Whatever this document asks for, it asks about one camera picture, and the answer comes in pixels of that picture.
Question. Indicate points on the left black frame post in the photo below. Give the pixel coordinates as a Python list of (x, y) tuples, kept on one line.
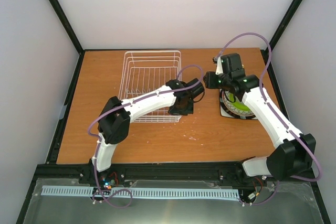
[(66, 24)]

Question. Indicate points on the white square plate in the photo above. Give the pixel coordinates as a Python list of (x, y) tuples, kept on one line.
[(223, 110)]

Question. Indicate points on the light blue cable duct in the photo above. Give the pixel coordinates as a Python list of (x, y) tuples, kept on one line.
[(146, 193)]

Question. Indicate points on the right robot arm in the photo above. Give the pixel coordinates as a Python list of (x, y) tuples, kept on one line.
[(244, 97)]

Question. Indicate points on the lime green plate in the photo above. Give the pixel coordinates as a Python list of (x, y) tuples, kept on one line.
[(236, 103)]

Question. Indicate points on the white wire dish rack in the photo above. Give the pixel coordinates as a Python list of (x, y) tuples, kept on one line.
[(146, 70)]

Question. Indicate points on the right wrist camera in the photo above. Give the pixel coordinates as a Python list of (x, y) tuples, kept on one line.
[(219, 69)]

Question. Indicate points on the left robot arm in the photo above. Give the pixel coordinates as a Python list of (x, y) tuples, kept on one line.
[(112, 126)]

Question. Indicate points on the metal floor sheet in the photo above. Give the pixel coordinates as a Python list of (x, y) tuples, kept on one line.
[(288, 203)]

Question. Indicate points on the black round plate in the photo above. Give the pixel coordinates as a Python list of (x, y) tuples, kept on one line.
[(228, 111)]

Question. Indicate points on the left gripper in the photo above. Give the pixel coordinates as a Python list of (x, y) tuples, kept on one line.
[(190, 110)]

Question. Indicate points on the right black frame post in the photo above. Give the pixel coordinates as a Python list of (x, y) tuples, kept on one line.
[(289, 14)]

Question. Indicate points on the black frame post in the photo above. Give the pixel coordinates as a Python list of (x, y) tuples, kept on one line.
[(289, 14), (66, 24)]

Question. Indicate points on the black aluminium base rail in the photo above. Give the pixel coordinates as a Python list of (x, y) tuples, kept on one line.
[(220, 173)]

